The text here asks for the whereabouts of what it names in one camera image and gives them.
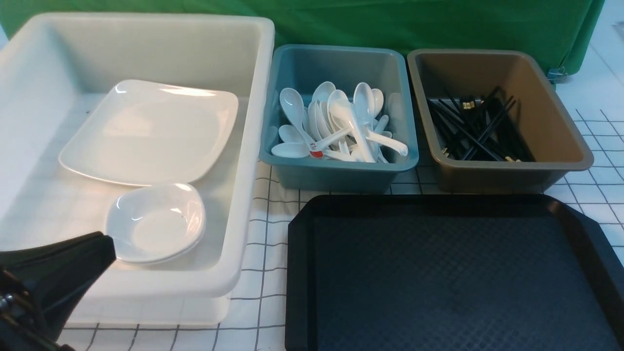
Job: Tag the pile of white spoons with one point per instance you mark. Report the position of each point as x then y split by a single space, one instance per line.
345 129

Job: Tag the brown plastic bin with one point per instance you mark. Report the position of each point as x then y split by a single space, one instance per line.
541 118

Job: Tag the teal plastic bin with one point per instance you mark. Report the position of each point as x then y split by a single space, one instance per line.
304 68

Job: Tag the metal binder clip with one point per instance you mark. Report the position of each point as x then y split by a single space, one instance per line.
557 75

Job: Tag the green cloth backdrop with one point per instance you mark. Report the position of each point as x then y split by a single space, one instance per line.
556 33

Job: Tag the large white square plate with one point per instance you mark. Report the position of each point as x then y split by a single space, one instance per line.
146 133

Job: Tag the white spoon with red mark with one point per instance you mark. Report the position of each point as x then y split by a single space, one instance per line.
293 107

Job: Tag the pile of black chopsticks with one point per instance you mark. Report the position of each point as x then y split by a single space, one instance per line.
479 129

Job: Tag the black serving tray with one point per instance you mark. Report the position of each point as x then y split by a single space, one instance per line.
520 272

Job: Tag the white checkered tablecloth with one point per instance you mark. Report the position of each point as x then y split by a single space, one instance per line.
255 320

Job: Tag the small white bowl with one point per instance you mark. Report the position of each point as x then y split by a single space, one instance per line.
195 246
155 224

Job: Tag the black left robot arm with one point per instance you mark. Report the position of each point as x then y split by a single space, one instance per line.
40 288

